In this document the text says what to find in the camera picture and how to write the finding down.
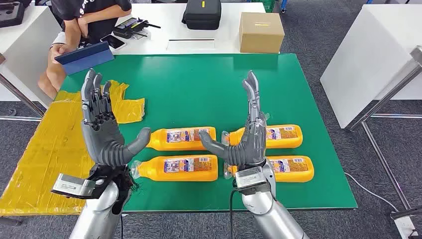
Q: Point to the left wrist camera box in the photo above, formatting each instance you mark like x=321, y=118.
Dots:
x=72, y=188

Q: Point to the blue tablet case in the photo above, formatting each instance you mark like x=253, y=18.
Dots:
x=85, y=61

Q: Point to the person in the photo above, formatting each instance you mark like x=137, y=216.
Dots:
x=95, y=23

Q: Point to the white power strip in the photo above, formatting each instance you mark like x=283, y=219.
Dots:
x=405, y=229

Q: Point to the brown cardboard box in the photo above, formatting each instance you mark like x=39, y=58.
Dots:
x=260, y=36

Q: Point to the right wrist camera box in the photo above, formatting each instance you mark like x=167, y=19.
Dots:
x=250, y=178

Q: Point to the green plastic crate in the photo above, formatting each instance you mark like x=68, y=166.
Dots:
x=268, y=4

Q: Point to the black foam tray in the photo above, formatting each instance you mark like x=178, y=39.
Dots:
x=10, y=14

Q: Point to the blue rack leg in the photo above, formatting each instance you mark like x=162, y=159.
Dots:
x=284, y=4

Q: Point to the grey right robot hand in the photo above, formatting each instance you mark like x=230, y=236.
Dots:
x=254, y=142

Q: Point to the white desk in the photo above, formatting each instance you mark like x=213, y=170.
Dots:
x=165, y=19
x=23, y=43

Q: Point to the yellow taped cardboard sheet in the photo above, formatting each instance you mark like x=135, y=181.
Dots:
x=39, y=158

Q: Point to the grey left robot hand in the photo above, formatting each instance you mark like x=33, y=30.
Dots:
x=102, y=138

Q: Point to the black remote controller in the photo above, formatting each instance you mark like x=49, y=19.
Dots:
x=127, y=29

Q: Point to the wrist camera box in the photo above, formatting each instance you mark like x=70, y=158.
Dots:
x=250, y=178
x=72, y=188

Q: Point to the white table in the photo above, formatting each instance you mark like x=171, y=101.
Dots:
x=369, y=59

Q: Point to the black zip carry case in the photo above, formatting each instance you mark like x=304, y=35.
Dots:
x=201, y=16

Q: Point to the black smartphone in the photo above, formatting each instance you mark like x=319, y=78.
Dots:
x=113, y=42

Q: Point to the orange plastic bottle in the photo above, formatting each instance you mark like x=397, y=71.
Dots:
x=158, y=138
x=290, y=142
x=178, y=176
x=296, y=176

